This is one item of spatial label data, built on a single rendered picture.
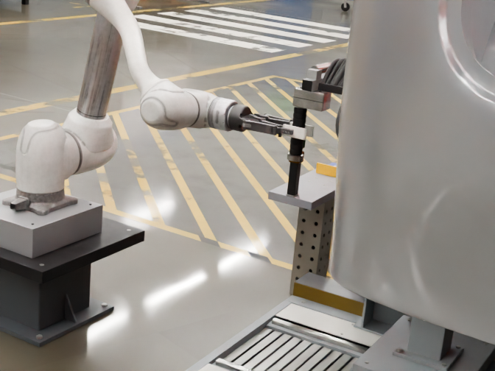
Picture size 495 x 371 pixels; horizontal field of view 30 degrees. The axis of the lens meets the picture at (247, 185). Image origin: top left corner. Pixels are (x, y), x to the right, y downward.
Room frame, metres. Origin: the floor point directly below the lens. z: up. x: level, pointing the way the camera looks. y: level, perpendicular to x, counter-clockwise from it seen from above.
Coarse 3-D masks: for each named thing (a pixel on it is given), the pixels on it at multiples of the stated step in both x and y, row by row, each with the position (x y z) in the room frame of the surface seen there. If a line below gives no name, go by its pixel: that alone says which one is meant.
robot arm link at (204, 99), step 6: (186, 90) 2.57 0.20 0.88; (192, 90) 2.57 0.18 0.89; (198, 90) 2.59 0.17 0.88; (198, 96) 2.52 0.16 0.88; (204, 96) 2.53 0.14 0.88; (210, 96) 2.55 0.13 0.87; (216, 96) 2.56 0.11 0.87; (198, 102) 2.50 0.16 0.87; (204, 102) 2.52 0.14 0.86; (210, 102) 2.53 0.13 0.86; (204, 108) 2.51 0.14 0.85; (198, 114) 2.49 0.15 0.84; (204, 114) 2.51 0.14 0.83; (198, 120) 2.50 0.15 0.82; (204, 120) 2.52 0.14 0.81; (192, 126) 2.51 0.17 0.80; (198, 126) 2.52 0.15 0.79; (204, 126) 2.54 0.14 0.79; (210, 126) 2.53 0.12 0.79
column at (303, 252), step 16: (304, 208) 3.25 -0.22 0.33; (320, 208) 3.18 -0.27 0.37; (304, 224) 3.20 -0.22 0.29; (320, 224) 3.17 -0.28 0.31; (304, 240) 3.20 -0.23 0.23; (320, 240) 3.17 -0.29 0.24; (304, 256) 3.20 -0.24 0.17; (320, 256) 3.19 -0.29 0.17; (304, 272) 3.19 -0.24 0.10; (320, 272) 3.21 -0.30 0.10
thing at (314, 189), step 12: (300, 180) 3.22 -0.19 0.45; (312, 180) 3.24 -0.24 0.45; (324, 180) 3.25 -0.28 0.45; (276, 192) 3.05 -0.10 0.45; (300, 192) 3.08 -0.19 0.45; (312, 192) 3.09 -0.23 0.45; (324, 192) 3.11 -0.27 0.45; (288, 204) 3.02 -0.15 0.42; (300, 204) 3.00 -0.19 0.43; (312, 204) 2.99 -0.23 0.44
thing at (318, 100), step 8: (296, 88) 2.41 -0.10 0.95; (296, 96) 2.41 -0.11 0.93; (304, 96) 2.40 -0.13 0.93; (312, 96) 2.39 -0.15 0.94; (320, 96) 2.38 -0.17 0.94; (328, 96) 2.40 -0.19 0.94; (296, 104) 2.41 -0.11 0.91; (304, 104) 2.40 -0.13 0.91; (312, 104) 2.39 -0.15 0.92; (320, 104) 2.38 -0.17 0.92; (328, 104) 2.40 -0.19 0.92
